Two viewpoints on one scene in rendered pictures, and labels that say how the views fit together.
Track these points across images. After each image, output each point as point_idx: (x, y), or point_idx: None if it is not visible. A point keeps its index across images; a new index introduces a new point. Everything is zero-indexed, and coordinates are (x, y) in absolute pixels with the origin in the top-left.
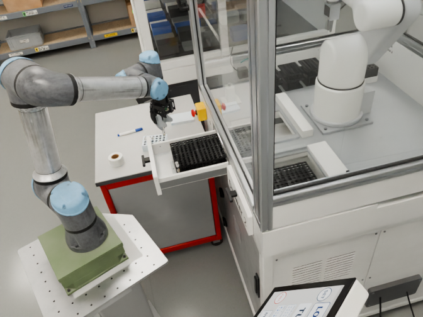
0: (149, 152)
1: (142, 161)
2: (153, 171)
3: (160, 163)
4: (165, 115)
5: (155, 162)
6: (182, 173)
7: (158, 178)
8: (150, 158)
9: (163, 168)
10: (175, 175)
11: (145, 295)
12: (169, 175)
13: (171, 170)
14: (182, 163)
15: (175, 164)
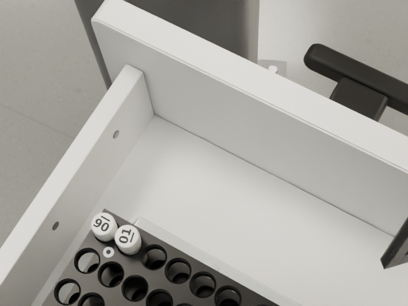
0: (382, 130)
1: (350, 59)
2: (152, 28)
3: (362, 253)
4: (390, 249)
5: (303, 150)
6: (29, 214)
7: (131, 70)
8: (300, 91)
9: (294, 235)
10: (57, 166)
11: (93, 48)
12: (97, 135)
13: (229, 263)
14: (101, 285)
15: (140, 232)
